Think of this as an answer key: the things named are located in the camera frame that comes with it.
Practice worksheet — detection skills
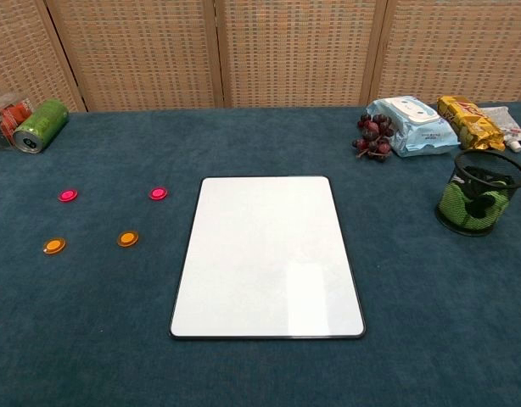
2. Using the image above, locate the green black strap bundle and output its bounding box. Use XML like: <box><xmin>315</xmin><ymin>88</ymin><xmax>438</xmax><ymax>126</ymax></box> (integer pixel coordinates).
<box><xmin>439</xmin><ymin>165</ymin><xmax>518</xmax><ymax>232</ymax></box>

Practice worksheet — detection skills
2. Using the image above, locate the blue felt table cloth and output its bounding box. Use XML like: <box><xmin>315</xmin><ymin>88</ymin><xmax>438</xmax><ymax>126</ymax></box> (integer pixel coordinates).
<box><xmin>0</xmin><ymin>100</ymin><xmax>521</xmax><ymax>407</ymax></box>

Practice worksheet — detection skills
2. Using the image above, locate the clear box with red items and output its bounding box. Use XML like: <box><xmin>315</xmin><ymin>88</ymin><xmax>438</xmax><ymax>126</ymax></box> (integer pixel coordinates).
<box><xmin>0</xmin><ymin>92</ymin><xmax>34</xmax><ymax>150</ymax></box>

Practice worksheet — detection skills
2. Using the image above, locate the bunch of dark grapes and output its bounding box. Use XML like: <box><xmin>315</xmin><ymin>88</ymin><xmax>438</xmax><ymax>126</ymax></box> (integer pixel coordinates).
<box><xmin>351</xmin><ymin>113</ymin><xmax>395</xmax><ymax>163</ymax></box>

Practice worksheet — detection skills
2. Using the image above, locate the woven bamboo folding screen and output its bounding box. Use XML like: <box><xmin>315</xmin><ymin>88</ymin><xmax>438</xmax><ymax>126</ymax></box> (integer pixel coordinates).
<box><xmin>0</xmin><ymin>0</ymin><xmax>521</xmax><ymax>114</ymax></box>

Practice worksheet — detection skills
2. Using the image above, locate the yellow snack package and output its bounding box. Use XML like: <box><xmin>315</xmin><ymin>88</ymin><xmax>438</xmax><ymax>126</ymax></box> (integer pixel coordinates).
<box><xmin>437</xmin><ymin>95</ymin><xmax>507</xmax><ymax>152</ymax></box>

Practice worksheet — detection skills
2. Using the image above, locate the light blue wet wipes pack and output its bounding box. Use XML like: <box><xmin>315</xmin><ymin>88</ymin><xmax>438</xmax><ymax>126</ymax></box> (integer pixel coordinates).
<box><xmin>366</xmin><ymin>95</ymin><xmax>462</xmax><ymax>159</ymax></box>

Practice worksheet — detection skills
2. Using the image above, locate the round yellow magnet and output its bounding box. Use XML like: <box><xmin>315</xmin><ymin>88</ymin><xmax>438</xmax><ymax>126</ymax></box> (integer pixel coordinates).
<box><xmin>116</xmin><ymin>230</ymin><xmax>140</xmax><ymax>248</ymax></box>
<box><xmin>42</xmin><ymin>237</ymin><xmax>67</xmax><ymax>255</ymax></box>

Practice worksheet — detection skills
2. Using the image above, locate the black mesh pen holder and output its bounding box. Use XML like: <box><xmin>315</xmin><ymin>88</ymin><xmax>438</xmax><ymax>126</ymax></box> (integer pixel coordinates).
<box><xmin>434</xmin><ymin>148</ymin><xmax>521</xmax><ymax>237</ymax></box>

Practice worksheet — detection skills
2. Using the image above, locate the green drink can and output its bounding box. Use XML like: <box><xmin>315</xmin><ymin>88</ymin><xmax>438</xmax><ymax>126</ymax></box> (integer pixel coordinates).
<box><xmin>12</xmin><ymin>98</ymin><xmax>70</xmax><ymax>154</ymax></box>

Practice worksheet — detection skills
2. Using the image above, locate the clear pouch with white cap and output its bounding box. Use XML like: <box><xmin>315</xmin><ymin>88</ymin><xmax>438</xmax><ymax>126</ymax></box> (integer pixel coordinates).
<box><xmin>480</xmin><ymin>105</ymin><xmax>521</xmax><ymax>153</ymax></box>

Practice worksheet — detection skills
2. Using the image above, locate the white magnetic board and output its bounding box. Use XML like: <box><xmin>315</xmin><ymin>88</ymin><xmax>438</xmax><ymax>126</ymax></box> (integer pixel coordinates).
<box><xmin>169</xmin><ymin>176</ymin><xmax>367</xmax><ymax>340</ymax></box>

